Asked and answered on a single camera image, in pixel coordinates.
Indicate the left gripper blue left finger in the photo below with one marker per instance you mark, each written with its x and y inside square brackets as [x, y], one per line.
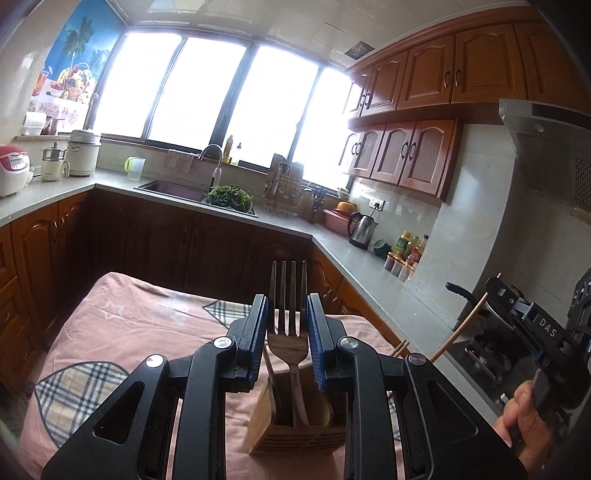
[167, 418]

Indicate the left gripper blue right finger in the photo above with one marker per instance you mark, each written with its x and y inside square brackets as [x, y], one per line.
[404, 415]

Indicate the brown chopstick with dotted end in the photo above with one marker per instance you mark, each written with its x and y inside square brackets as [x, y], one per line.
[400, 348]

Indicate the long brown wooden chopstick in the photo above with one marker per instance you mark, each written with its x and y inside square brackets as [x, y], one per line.
[460, 329]

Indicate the large steel fork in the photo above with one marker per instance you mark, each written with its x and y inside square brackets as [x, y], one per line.
[287, 334]

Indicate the person's right hand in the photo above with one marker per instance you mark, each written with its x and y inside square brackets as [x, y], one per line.
[520, 412]

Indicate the wooden utensil holder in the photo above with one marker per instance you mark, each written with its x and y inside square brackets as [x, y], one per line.
[282, 422]

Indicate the black wok with lid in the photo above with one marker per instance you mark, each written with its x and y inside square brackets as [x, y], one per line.
[462, 292]

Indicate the pink cloth with plaid hearts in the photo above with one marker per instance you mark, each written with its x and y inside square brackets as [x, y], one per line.
[119, 323]

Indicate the spice jars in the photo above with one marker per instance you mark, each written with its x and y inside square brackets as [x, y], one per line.
[398, 267]

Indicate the condiment bottles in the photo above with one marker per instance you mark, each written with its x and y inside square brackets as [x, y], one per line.
[409, 248]

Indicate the range hood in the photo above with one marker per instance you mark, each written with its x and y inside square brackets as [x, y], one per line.
[552, 155]

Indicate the stainless steel electric kettle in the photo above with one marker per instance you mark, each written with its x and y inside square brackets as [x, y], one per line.
[361, 229]

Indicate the pink basin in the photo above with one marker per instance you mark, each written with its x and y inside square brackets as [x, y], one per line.
[337, 221]

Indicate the green leafy vegetables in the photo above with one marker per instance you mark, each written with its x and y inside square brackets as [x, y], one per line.
[231, 197]

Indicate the dish drying rack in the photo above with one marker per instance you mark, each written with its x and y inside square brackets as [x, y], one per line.
[284, 186]

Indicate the pink dish cloth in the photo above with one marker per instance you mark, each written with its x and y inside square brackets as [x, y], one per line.
[179, 160]

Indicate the yellow bottle on sill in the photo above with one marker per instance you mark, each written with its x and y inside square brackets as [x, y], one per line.
[227, 149]

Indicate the small white electric kettle pot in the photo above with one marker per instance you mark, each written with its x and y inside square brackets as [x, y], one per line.
[54, 165]

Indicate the cream electric cooker pot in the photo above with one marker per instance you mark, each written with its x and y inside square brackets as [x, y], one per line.
[82, 152]

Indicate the white pink rice cooker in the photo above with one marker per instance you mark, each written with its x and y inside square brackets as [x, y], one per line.
[15, 170]

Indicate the upper wooden cabinets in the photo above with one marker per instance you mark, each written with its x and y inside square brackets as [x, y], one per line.
[408, 102]

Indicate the window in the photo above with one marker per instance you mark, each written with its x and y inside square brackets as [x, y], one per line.
[170, 90]

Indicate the tropical fruit poster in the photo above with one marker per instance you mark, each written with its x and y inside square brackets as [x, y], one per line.
[75, 63]

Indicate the measuring jug with green handle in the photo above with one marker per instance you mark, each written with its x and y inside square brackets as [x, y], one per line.
[133, 166]

